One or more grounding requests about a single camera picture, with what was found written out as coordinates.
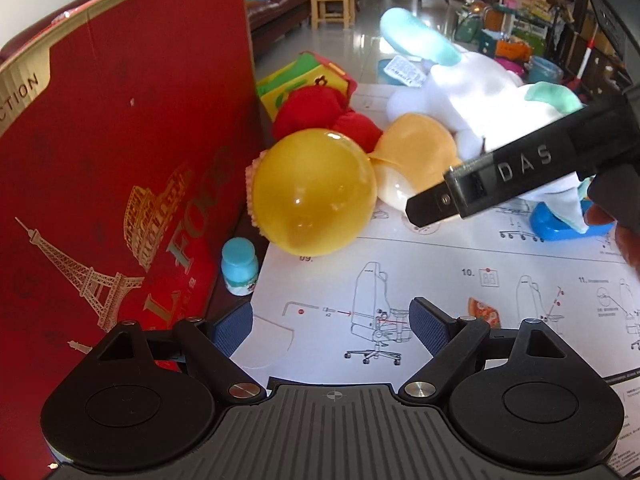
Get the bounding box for blue perforated plastic bar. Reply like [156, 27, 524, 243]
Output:
[530, 200, 616, 242]

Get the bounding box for red plush toy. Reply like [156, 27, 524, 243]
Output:
[272, 87, 383, 153]

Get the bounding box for red cardboard box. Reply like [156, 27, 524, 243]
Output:
[0, 0, 263, 466]

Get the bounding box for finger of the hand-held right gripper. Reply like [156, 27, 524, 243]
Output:
[406, 180, 458, 227]

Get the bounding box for colourful cloth cube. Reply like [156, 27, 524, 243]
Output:
[256, 51, 357, 116]

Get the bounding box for white printed instruction sheet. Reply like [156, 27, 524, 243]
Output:
[227, 82, 640, 480]

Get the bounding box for orange basket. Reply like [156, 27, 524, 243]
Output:
[492, 37, 531, 61]

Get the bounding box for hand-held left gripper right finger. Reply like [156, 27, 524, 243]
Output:
[397, 297, 568, 403]

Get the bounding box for white teal plush bunny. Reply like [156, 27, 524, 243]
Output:
[379, 7, 596, 233]

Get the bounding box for teal bucket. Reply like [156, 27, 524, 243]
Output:
[527, 55, 563, 83]

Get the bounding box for yellow translucent plastic ball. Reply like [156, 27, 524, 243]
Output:
[252, 129, 377, 256]

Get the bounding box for dark brown sofa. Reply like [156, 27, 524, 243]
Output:
[242, 0, 313, 33]

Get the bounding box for person's right hand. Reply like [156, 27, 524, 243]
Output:
[585, 202, 640, 273]

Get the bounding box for small bottle blue cap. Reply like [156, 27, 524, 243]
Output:
[221, 238, 259, 297]

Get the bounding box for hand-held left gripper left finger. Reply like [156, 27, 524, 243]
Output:
[95, 301, 267, 403]

